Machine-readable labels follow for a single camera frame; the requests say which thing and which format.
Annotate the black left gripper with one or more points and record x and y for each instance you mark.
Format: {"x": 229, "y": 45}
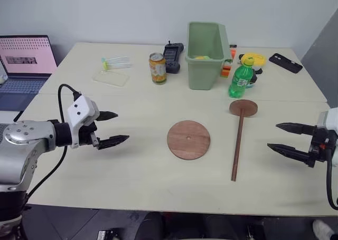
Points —
{"x": 85, "y": 135}

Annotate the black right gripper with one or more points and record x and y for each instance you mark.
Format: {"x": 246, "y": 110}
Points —
{"x": 320, "y": 142}

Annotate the wooden rod with disc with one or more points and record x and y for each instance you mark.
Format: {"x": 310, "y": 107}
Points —
{"x": 239, "y": 134}

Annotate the round wooden disc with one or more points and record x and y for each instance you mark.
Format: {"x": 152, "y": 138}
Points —
{"x": 188, "y": 139}

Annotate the clear plastic lid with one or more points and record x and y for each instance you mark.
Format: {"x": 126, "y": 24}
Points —
{"x": 111, "y": 77}

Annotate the clear tube with green cap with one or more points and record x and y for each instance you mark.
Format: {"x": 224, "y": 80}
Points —
{"x": 117, "y": 65}
{"x": 116, "y": 58}

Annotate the black object behind bottle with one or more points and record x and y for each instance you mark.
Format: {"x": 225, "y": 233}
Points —
{"x": 255, "y": 75}

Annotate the orange drink can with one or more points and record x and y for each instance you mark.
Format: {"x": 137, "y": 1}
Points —
{"x": 157, "y": 69}

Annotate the green plastic soda bottle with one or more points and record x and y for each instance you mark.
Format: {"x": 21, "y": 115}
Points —
{"x": 240, "y": 77}

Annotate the black pen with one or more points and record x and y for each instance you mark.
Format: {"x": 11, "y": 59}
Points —
{"x": 18, "y": 116}

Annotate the white shoe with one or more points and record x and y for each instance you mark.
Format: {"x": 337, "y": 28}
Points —
{"x": 323, "y": 229}

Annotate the open laptop with pink screen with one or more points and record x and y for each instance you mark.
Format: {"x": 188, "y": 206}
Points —
{"x": 22, "y": 63}

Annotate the green plastic bin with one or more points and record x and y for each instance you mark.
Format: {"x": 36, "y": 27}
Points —
{"x": 204, "y": 68}

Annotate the yellow sponge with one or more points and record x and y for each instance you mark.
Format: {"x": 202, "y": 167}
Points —
{"x": 202, "y": 57}

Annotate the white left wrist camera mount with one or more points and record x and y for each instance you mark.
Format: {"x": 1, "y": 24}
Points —
{"x": 79, "y": 109}

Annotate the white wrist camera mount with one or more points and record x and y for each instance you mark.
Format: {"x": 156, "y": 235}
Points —
{"x": 79, "y": 109}
{"x": 328, "y": 118}

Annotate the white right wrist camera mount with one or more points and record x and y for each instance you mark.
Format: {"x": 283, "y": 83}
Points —
{"x": 328, "y": 118}

